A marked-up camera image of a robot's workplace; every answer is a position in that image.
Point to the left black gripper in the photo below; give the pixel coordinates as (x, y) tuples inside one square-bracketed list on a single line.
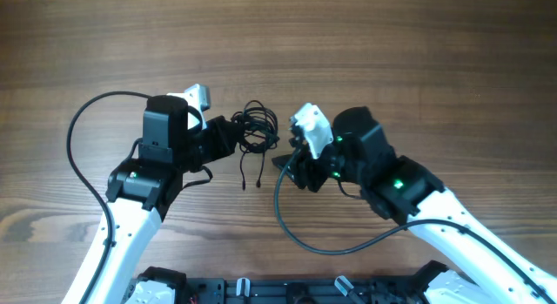
[(224, 143)]

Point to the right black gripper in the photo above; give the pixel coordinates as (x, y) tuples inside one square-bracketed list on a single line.
[(306, 170)]

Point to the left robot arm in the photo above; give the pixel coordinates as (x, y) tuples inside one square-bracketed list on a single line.
[(141, 189)]

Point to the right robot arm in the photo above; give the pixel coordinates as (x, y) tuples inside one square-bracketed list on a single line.
[(353, 148)]

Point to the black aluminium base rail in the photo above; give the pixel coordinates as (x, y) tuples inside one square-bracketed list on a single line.
[(376, 290)]

